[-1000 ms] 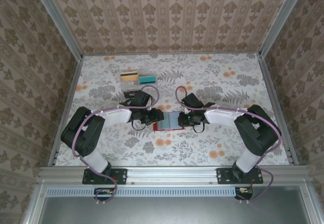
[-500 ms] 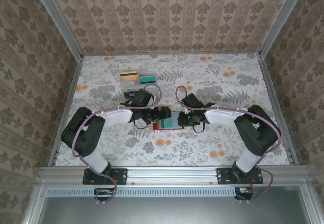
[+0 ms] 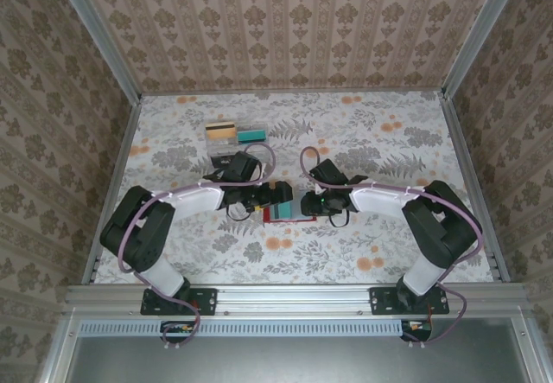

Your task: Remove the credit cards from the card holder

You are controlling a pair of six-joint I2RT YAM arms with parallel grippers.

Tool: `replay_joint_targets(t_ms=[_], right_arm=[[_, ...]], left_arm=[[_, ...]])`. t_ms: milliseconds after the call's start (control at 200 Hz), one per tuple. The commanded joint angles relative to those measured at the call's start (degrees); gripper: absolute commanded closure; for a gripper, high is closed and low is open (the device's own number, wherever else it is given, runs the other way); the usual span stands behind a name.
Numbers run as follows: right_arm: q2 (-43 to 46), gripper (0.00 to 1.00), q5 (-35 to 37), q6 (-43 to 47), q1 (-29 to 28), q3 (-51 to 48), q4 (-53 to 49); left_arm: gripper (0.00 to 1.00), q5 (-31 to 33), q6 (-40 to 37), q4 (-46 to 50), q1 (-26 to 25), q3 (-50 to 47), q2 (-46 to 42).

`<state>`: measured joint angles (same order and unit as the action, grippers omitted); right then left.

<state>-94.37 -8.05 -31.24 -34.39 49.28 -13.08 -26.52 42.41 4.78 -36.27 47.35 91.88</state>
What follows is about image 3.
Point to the teal card with black stripe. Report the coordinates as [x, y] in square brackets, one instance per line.
[283, 211]
[252, 135]

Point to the red card holder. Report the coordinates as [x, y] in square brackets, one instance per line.
[298, 215]

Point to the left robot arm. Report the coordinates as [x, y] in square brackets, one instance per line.
[194, 201]

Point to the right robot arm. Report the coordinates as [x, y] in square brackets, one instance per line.
[380, 201]

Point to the clear plastic box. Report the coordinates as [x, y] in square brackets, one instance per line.
[259, 125]

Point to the black wiring junction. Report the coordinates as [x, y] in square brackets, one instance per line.
[415, 329]
[177, 329]

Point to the grey metal panel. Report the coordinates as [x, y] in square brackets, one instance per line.
[294, 361]

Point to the wide aluminium frame rail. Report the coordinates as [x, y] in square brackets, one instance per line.
[294, 298]

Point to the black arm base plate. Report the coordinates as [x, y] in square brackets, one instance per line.
[205, 301]
[380, 301]

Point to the aluminium frame post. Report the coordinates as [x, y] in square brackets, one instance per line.
[100, 33]
[480, 33]

